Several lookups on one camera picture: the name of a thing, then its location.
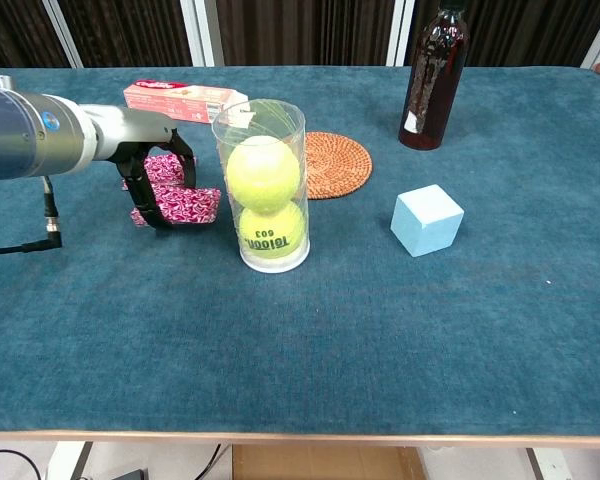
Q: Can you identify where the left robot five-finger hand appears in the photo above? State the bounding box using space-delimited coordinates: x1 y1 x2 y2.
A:
87 103 198 231

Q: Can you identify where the pink patterned playing card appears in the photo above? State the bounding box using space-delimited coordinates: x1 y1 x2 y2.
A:
129 184 223 229

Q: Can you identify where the red white toothpaste box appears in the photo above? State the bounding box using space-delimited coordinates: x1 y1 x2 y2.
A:
122 79 254 127

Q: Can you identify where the plain yellow tennis ball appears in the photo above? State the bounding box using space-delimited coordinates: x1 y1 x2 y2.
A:
225 135 301 211

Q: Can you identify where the yellow tennis ball black print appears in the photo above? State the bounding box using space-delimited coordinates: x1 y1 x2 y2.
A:
237 200 306 261

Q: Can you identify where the clear plastic ball tube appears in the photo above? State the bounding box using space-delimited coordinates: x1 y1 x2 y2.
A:
210 98 312 275

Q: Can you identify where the dark pleated curtain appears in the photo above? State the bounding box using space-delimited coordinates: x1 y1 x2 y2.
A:
0 0 600 70

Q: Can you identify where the round woven rattan coaster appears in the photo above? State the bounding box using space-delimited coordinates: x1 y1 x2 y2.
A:
302 131 374 201

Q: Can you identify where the teal velvet table cloth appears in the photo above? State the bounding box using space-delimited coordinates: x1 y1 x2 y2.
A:
0 64 600 437

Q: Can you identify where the dark brown glass bottle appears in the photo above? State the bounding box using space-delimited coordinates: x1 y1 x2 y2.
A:
397 0 471 152

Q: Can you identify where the light blue foam cube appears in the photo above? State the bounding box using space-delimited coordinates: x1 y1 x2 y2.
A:
389 184 466 259

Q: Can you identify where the white table leg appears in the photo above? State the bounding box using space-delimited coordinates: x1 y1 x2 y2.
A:
47 441 94 480
524 447 577 480

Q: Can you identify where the brown cardboard box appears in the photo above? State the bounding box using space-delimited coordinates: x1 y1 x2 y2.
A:
231 443 427 480

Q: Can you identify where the black arm cable with connector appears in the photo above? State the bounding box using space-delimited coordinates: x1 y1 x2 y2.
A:
0 174 64 258

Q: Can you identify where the black floor cable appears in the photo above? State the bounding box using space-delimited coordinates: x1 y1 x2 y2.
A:
194 443 223 480
0 449 44 480

